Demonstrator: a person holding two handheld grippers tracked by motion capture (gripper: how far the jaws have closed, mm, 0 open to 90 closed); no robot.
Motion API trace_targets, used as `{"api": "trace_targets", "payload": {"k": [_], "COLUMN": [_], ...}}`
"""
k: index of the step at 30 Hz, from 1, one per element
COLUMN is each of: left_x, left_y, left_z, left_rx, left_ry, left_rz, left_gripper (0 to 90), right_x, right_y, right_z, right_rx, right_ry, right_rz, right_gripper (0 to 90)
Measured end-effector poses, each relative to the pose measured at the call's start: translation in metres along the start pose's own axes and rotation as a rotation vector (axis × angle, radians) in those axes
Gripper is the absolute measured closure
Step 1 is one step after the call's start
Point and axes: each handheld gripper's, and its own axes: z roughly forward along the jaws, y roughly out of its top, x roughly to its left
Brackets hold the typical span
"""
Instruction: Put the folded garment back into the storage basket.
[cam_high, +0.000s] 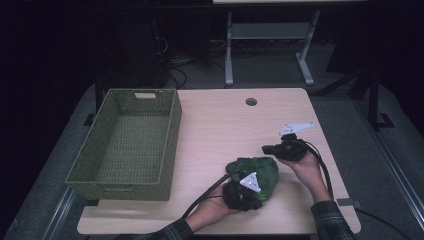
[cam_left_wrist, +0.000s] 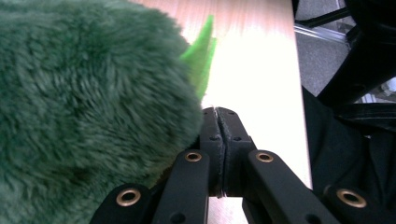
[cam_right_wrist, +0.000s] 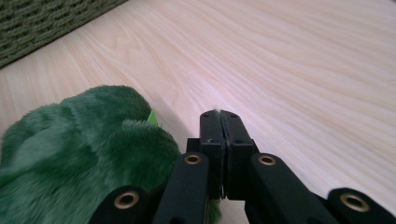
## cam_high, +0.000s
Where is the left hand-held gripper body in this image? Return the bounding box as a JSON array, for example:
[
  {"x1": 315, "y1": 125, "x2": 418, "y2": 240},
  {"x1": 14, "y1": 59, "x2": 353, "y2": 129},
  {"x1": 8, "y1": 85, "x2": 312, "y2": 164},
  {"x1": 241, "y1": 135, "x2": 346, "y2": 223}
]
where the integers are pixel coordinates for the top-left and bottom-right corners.
[{"x1": 221, "y1": 171, "x2": 264, "y2": 213}]

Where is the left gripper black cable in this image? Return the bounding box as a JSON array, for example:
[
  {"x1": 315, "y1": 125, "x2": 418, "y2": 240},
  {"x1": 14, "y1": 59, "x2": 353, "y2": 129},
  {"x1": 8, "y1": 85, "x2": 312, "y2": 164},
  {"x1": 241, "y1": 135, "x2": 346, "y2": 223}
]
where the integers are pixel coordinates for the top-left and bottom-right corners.
[{"x1": 180, "y1": 171, "x2": 240, "y2": 220}]

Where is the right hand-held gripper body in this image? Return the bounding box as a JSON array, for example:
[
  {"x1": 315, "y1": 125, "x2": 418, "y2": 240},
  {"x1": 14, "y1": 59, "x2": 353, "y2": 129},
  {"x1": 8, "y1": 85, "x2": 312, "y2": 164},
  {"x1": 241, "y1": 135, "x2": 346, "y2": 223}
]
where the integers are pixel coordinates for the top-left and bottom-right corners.
[{"x1": 273, "y1": 121, "x2": 316, "y2": 163}]

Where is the black metal stand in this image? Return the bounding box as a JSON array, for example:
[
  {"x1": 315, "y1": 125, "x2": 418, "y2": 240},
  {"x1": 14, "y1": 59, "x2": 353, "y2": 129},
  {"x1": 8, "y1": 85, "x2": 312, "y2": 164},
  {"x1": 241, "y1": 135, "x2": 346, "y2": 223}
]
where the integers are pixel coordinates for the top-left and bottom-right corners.
[{"x1": 348, "y1": 64, "x2": 396, "y2": 132}]

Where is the bundle of background cables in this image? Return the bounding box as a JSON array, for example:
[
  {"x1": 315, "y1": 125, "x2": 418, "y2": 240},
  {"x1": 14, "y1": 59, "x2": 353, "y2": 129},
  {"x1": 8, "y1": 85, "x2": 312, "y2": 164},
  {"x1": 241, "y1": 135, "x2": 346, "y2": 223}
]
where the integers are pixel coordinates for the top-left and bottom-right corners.
[{"x1": 156, "y1": 34, "x2": 228, "y2": 90}]

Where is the person's left hand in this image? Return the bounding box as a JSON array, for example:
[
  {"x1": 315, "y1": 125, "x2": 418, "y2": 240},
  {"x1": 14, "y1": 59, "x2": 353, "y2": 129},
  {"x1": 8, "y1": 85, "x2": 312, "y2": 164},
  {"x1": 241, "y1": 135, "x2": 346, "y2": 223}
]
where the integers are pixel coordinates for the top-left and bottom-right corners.
[{"x1": 184, "y1": 184, "x2": 242, "y2": 233}]

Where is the grey metal stand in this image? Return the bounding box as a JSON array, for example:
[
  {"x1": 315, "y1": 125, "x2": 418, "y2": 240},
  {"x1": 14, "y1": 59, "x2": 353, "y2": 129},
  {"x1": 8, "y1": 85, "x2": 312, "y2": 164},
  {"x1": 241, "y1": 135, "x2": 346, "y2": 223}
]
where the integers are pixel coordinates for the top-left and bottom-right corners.
[{"x1": 224, "y1": 9, "x2": 321, "y2": 88}]

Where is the black floor cable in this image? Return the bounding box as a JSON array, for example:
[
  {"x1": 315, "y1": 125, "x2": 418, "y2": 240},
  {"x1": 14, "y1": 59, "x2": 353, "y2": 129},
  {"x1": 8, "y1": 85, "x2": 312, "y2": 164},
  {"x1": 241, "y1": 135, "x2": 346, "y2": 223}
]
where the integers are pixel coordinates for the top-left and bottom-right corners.
[{"x1": 354, "y1": 207, "x2": 415, "y2": 240}]

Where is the dark green fuzzy sock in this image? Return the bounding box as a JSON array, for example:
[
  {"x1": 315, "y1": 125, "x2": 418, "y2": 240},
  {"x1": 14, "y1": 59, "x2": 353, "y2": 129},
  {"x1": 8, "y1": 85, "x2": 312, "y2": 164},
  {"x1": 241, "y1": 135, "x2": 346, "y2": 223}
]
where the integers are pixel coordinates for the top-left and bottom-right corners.
[{"x1": 225, "y1": 156, "x2": 281, "y2": 204}]

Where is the metal floor rail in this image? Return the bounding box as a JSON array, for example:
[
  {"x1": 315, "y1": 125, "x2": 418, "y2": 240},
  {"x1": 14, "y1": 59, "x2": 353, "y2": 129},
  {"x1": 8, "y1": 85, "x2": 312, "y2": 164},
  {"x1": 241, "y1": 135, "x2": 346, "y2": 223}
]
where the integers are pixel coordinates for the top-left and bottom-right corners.
[
  {"x1": 352, "y1": 99, "x2": 424, "y2": 232},
  {"x1": 40, "y1": 185, "x2": 80, "y2": 240}
]

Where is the person's right hand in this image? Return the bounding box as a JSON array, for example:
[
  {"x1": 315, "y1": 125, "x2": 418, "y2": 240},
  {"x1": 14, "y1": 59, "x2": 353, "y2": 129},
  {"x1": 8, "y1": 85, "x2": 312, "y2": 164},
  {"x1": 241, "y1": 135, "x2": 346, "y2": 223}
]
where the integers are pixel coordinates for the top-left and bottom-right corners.
[{"x1": 277, "y1": 150, "x2": 324, "y2": 204}]

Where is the green woven basket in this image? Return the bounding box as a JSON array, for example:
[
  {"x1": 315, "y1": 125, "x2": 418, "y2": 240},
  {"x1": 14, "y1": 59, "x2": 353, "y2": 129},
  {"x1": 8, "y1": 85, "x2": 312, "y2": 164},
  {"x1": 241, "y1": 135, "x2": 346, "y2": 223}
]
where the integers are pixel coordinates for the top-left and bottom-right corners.
[{"x1": 64, "y1": 87, "x2": 183, "y2": 202}]

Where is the dark computer tower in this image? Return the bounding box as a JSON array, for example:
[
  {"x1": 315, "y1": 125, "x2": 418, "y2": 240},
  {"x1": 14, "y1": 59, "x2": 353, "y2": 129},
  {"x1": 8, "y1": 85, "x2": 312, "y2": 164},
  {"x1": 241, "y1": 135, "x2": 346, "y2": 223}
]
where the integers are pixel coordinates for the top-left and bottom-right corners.
[{"x1": 98, "y1": 13, "x2": 169, "y2": 90}]

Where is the grey tape strip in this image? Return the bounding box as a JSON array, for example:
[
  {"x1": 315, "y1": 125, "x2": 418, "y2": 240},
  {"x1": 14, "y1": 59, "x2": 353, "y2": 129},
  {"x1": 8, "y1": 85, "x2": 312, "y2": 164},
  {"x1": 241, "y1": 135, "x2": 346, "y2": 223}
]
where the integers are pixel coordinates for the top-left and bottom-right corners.
[{"x1": 336, "y1": 197, "x2": 362, "y2": 208}]

